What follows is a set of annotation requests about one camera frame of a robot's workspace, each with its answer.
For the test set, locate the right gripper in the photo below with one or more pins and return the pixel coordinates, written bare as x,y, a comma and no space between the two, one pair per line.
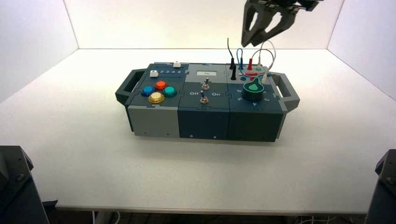
290,3

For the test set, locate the green rotary knob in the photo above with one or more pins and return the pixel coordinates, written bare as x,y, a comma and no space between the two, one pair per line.
253,92

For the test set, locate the white number display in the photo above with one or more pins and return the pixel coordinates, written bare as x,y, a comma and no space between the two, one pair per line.
206,73

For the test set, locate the white slider knob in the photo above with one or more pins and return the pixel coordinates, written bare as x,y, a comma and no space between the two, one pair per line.
153,73
176,64

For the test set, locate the blue grey control box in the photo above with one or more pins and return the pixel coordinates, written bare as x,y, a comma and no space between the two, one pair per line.
204,120

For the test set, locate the green push button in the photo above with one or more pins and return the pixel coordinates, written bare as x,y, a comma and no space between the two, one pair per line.
169,91

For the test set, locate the red push button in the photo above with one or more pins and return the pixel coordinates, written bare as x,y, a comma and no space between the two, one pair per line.
160,85

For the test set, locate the yellow push button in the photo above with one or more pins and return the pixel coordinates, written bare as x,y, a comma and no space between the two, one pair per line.
156,97

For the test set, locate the blue push button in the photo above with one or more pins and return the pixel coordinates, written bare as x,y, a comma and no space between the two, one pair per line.
147,91

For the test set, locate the metal toggle switch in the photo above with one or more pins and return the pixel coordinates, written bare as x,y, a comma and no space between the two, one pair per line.
203,98
206,84

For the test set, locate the dark arm base mount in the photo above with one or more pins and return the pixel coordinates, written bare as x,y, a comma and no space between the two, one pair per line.
383,188
15,185

